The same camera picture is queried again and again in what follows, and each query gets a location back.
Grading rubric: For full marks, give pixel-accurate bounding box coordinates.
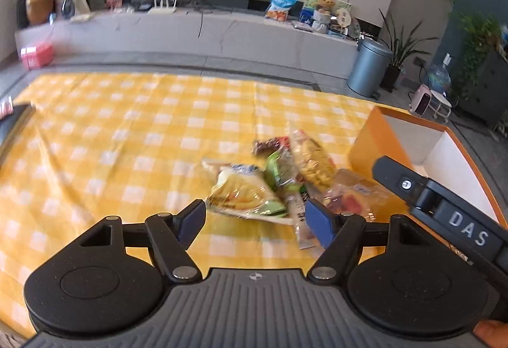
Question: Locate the dried fruit chips bag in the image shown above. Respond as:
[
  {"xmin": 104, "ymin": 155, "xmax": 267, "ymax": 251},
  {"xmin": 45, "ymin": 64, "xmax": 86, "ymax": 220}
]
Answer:
[{"xmin": 321, "ymin": 168, "xmax": 394, "ymax": 222}]

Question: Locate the white black text packet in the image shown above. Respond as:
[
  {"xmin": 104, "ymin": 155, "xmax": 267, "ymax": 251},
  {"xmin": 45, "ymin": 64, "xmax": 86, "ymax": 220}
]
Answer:
[{"xmin": 284, "ymin": 184, "xmax": 318, "ymax": 250}]

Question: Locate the yellow waffle snack bag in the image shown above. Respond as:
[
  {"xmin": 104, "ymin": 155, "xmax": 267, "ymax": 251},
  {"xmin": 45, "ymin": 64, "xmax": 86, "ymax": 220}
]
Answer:
[{"xmin": 289, "ymin": 129, "xmax": 337, "ymax": 192}]

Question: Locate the green brown cookie packet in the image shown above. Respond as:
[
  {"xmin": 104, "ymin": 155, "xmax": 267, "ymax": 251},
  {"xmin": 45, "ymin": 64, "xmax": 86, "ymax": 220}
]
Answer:
[{"xmin": 264, "ymin": 147, "xmax": 302, "ymax": 194}]

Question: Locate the french fries snack bag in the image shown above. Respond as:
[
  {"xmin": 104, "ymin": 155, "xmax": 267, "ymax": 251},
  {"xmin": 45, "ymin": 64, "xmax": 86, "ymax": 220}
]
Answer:
[{"xmin": 202, "ymin": 160, "xmax": 292, "ymax": 225}]

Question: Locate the chocolate ball cola bottle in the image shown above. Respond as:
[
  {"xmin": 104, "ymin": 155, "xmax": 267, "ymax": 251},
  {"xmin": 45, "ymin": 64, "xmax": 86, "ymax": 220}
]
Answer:
[{"xmin": 252, "ymin": 136, "xmax": 290, "ymax": 157}]

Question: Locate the orange cardboard box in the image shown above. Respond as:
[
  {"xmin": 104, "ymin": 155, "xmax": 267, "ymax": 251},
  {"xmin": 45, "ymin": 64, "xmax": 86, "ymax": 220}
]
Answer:
[{"xmin": 348, "ymin": 104, "xmax": 508, "ymax": 265}]

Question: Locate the yellow checkered tablecloth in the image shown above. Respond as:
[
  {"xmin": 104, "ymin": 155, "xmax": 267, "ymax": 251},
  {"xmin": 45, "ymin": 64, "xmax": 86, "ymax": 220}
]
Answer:
[{"xmin": 1, "ymin": 73, "xmax": 373, "ymax": 337}]

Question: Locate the white round stool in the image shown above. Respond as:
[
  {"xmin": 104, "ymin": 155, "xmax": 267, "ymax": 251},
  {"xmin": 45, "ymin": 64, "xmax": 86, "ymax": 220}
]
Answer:
[{"xmin": 429, "ymin": 90, "xmax": 452, "ymax": 123}]

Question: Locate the dark grey cabinet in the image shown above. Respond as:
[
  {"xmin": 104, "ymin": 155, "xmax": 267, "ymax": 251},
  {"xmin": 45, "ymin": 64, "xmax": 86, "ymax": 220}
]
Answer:
[{"xmin": 458, "ymin": 51, "xmax": 507, "ymax": 128}]

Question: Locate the blue water jug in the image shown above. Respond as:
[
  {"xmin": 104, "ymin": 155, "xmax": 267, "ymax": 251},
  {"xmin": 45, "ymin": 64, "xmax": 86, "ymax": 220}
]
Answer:
[{"xmin": 425, "ymin": 54, "xmax": 451, "ymax": 96}]

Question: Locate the grey metal trash bin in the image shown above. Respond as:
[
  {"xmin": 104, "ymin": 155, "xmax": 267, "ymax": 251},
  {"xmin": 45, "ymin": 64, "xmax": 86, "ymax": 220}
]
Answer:
[{"xmin": 347, "ymin": 38, "xmax": 393, "ymax": 98}]

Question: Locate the tall green floor plant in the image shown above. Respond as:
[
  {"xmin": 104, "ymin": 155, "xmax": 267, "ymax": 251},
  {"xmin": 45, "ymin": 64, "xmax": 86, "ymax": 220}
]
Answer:
[{"xmin": 379, "ymin": 10, "xmax": 438, "ymax": 92}]

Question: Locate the hanging ivy plant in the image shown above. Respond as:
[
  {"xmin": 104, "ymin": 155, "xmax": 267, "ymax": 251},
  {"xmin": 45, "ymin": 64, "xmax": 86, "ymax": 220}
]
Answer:
[{"xmin": 450, "ymin": 13, "xmax": 501, "ymax": 102}]

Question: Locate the white marble tv console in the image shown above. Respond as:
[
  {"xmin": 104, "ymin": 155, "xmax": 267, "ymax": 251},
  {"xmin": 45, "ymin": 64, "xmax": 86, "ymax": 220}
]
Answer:
[{"xmin": 15, "ymin": 10, "xmax": 358, "ymax": 78}]

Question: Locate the pink box on floor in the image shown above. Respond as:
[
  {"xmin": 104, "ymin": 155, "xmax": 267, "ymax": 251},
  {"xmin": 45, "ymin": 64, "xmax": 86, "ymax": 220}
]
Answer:
[{"xmin": 20, "ymin": 43, "xmax": 54, "ymax": 71}]

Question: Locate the white wifi router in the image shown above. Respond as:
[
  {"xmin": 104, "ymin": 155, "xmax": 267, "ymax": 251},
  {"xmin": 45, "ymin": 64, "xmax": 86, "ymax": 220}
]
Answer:
[{"xmin": 148, "ymin": 0, "xmax": 177, "ymax": 15}]

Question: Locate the teddy bear on console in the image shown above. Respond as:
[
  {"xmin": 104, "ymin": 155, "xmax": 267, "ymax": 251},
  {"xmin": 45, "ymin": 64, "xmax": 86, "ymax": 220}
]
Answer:
[{"xmin": 312, "ymin": 0, "xmax": 337, "ymax": 34}]

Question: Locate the blue snack bag on console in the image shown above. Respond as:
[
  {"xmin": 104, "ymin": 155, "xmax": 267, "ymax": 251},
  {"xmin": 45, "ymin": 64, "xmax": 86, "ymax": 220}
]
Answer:
[{"xmin": 264, "ymin": 0, "xmax": 298, "ymax": 23}]

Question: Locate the green poster card on console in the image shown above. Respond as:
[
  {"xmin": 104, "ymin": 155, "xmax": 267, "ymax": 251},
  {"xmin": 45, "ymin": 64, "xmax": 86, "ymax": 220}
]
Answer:
[{"xmin": 302, "ymin": 0, "xmax": 352, "ymax": 14}]

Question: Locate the bronze round vase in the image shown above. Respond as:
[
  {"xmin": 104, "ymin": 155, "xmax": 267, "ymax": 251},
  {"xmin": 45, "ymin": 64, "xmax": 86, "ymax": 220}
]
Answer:
[{"xmin": 26, "ymin": 0, "xmax": 55, "ymax": 26}]

